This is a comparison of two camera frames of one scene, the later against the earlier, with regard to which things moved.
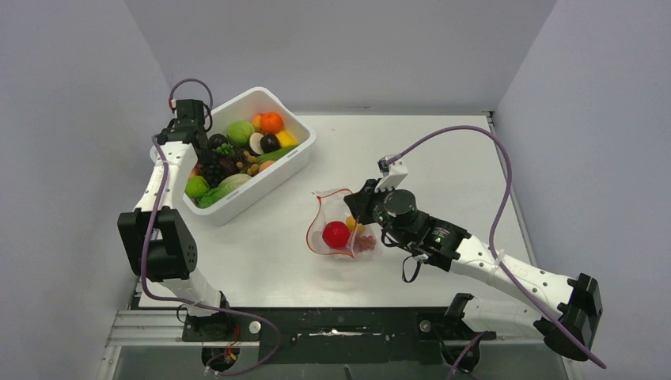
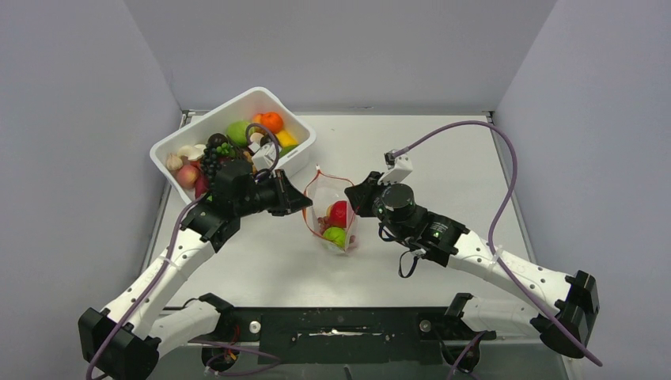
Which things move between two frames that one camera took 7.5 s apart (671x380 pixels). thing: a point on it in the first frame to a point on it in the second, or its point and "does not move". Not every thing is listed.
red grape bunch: (364, 243) to (324, 224)
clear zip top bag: (336, 229) to (322, 191)
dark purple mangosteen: (217, 140) does not move
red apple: (335, 234) to (337, 213)
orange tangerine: (271, 122) does not move
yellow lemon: (286, 138) does not move
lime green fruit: (196, 186) to (337, 235)
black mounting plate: (333, 336) does not move
